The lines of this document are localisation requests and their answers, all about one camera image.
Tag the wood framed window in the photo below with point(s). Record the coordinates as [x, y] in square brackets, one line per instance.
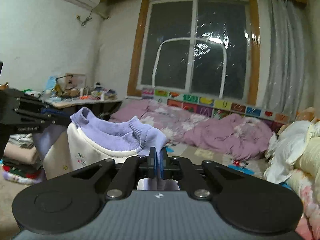
[200, 47]

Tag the left folded clothes stack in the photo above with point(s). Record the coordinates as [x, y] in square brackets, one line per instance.
[20, 162]

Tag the pink floral duvet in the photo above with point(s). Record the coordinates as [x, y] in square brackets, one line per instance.
[241, 137]

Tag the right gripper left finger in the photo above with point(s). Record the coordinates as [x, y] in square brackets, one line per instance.
[131, 171]

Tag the cluttered wooden desk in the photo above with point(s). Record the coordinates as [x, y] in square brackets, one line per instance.
[69, 93]

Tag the grey sheer curtain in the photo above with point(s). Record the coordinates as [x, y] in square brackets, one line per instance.
[288, 56]

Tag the white and lilac sweatshirt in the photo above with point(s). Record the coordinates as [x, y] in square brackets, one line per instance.
[88, 139]

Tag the colourful alphabet wall strip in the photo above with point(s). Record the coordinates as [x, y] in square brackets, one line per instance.
[215, 108]

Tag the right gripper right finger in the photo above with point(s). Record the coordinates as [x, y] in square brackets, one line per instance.
[185, 173]

